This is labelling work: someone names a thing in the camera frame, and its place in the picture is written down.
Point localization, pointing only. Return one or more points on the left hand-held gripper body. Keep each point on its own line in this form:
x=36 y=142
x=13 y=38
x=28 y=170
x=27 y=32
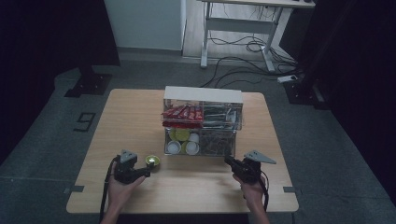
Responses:
x=126 y=171

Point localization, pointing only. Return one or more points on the black stand base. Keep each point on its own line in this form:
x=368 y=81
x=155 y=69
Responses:
x=303 y=91
x=91 y=84

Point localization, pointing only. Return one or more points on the black curtain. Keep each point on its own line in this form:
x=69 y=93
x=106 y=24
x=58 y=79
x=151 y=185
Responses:
x=46 y=46
x=358 y=62

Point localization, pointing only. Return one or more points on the person's left hand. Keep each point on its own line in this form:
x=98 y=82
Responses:
x=120 y=194

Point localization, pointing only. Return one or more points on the white metal desk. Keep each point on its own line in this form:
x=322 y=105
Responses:
x=239 y=25

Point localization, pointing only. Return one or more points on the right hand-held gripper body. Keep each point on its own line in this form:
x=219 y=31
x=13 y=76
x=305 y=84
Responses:
x=250 y=172

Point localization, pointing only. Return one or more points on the grey tape piece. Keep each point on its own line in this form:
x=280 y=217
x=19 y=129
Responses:
x=291 y=189
x=74 y=189

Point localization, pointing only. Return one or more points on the person's right hand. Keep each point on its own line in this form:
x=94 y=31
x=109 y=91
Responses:
x=253 y=194

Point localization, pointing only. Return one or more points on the stack of dark packets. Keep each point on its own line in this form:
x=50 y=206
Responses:
x=219 y=116

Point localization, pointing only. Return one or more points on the stack of red packets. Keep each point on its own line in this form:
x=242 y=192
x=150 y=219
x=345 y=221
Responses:
x=183 y=114

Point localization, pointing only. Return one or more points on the clear organizer with white lid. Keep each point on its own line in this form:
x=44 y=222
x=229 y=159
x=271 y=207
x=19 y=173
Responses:
x=202 y=95

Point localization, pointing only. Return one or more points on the white power strip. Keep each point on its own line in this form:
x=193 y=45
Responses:
x=287 y=78

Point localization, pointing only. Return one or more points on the white coffee capsule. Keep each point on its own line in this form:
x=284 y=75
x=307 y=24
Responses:
x=173 y=147
x=192 y=148
x=193 y=137

